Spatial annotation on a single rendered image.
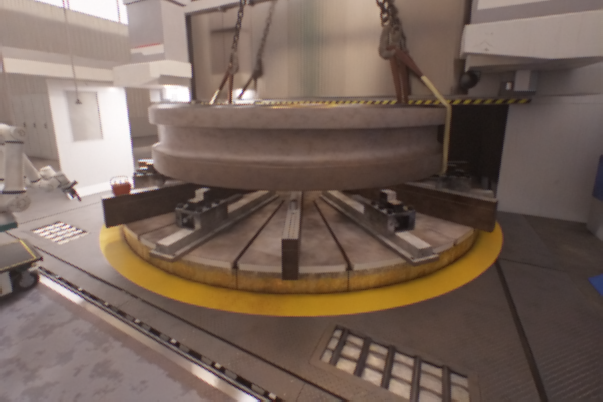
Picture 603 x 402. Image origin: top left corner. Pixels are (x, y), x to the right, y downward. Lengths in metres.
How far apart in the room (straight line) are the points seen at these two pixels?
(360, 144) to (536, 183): 3.44
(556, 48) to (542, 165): 2.50
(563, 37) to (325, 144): 2.44
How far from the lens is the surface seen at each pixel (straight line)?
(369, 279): 2.96
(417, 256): 2.88
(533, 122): 5.65
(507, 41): 3.65
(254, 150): 3.07
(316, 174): 2.90
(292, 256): 2.40
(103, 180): 7.29
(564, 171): 5.85
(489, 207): 3.86
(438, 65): 5.49
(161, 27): 6.71
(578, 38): 3.76
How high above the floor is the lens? 1.73
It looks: 11 degrees down
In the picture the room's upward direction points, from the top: straight up
